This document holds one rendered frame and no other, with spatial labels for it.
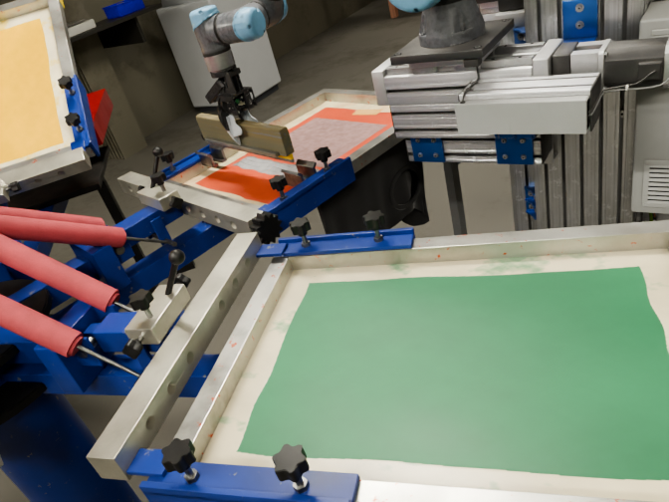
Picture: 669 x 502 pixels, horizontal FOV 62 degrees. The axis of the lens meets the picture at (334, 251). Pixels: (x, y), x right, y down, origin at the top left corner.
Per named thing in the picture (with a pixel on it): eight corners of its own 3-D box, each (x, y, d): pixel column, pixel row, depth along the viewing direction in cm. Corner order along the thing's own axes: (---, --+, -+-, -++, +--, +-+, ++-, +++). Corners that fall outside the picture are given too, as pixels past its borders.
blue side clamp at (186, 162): (230, 154, 195) (223, 135, 191) (239, 155, 192) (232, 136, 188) (158, 195, 180) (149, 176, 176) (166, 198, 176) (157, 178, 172)
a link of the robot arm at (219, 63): (197, 57, 147) (222, 47, 151) (204, 75, 149) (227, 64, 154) (213, 57, 142) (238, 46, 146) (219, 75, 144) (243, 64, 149)
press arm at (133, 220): (173, 210, 154) (165, 194, 151) (184, 214, 150) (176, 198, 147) (117, 243, 145) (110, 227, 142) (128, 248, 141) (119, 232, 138)
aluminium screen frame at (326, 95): (327, 98, 218) (324, 88, 216) (451, 106, 179) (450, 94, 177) (157, 193, 178) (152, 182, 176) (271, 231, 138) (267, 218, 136)
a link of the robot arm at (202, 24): (205, 10, 136) (180, 15, 140) (221, 55, 141) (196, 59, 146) (224, 1, 141) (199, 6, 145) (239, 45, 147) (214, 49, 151)
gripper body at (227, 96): (238, 118, 150) (222, 74, 143) (220, 116, 155) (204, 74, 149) (259, 107, 154) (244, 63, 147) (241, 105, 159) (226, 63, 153)
